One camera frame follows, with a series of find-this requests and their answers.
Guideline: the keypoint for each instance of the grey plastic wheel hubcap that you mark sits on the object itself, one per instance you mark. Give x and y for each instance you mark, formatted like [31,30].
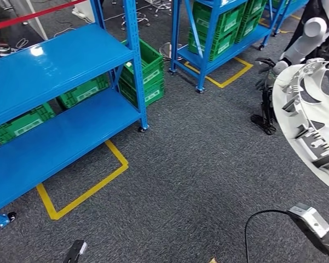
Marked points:
[325,119]

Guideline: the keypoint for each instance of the blue metal shelf rack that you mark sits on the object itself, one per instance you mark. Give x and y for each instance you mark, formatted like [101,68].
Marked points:
[295,7]
[57,54]
[174,36]

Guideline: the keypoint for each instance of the yellow floor tape square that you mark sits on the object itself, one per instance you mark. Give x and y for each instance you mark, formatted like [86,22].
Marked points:
[85,196]

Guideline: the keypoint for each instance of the standing humanoid robot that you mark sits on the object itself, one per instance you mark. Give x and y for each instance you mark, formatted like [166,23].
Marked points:
[303,40]

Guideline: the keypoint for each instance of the red barrier belt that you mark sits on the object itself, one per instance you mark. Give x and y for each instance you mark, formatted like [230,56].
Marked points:
[30,16]

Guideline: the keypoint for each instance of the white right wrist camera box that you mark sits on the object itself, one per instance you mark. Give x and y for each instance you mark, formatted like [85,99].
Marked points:
[310,219]

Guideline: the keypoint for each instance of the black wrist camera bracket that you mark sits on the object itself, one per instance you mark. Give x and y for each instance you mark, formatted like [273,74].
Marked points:
[317,245]

